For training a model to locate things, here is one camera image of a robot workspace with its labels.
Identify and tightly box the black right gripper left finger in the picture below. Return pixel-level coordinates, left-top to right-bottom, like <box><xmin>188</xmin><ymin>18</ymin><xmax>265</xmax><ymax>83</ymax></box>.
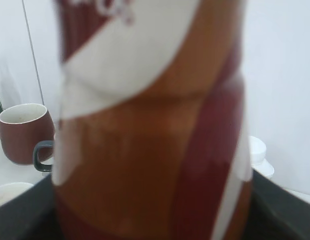
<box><xmin>0</xmin><ymin>175</ymin><xmax>65</xmax><ymax>240</ymax></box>

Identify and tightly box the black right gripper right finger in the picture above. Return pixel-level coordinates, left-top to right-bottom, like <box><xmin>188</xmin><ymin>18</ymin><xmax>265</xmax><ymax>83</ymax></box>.
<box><xmin>244</xmin><ymin>170</ymin><xmax>310</xmax><ymax>240</ymax></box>

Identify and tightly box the brown Nescafe coffee bottle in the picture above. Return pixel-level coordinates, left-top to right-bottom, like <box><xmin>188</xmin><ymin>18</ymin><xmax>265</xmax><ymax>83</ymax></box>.
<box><xmin>51</xmin><ymin>0</ymin><xmax>253</xmax><ymax>240</ymax></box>

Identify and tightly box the yellow paper cup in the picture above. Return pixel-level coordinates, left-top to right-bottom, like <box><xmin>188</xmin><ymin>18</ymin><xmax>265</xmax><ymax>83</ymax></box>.
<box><xmin>0</xmin><ymin>182</ymin><xmax>34</xmax><ymax>207</ymax></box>

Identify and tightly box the dark grey ceramic mug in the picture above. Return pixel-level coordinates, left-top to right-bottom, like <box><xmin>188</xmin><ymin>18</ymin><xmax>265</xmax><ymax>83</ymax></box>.
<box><xmin>32</xmin><ymin>140</ymin><xmax>55</xmax><ymax>173</ymax></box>

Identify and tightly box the white plastic bottle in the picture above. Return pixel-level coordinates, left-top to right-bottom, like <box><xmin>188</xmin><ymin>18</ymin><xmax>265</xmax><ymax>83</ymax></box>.
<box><xmin>249</xmin><ymin>136</ymin><xmax>275</xmax><ymax>179</ymax></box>

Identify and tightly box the dark red ceramic mug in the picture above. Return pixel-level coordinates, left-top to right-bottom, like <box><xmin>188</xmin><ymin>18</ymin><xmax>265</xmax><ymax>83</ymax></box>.
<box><xmin>0</xmin><ymin>103</ymin><xmax>55</xmax><ymax>165</ymax></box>

